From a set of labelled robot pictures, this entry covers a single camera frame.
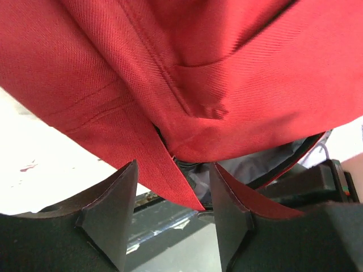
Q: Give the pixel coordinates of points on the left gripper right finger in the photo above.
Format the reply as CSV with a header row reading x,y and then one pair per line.
x,y
255,233

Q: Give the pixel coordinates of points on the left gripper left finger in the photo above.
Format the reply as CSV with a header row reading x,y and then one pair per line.
x,y
86,232

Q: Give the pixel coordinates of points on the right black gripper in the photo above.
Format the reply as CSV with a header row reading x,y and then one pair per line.
x,y
302,188

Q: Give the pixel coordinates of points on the red student backpack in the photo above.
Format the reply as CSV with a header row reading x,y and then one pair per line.
x,y
183,83

